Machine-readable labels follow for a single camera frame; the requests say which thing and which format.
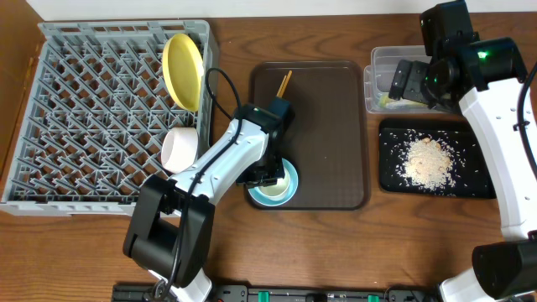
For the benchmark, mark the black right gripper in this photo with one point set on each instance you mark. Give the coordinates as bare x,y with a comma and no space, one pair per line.
398,75

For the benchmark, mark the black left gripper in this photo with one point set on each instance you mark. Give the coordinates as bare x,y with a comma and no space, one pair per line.
260,177

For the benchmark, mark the light blue bowl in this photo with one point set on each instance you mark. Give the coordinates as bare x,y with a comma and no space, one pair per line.
294,182

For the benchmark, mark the green snack wrapper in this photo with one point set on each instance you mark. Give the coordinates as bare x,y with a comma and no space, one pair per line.
402,104

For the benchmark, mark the white bowl with rice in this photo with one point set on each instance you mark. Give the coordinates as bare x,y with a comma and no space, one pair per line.
179,149

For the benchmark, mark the pile of leftover rice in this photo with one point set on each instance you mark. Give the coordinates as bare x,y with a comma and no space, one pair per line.
437,162

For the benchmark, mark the wooden chopstick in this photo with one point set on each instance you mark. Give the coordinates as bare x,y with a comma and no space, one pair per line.
281,87
285,86

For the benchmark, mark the yellow plastic plate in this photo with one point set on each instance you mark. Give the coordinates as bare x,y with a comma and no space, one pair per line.
182,65

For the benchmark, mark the cream white cup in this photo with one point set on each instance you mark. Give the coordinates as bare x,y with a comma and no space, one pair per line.
277,191

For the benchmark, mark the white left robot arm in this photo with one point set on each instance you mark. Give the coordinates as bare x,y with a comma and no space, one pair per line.
170,229

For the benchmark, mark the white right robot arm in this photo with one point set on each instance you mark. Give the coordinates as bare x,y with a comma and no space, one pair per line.
487,82

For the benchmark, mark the clear plastic waste bin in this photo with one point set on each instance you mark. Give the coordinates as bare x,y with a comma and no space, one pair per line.
380,74

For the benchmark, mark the black food waste tray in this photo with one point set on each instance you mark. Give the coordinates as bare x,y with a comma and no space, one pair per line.
481,184

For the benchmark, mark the dark brown serving tray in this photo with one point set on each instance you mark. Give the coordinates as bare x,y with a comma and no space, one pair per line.
327,141

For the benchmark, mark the grey plastic dish rack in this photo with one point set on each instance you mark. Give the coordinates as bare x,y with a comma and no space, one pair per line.
97,115

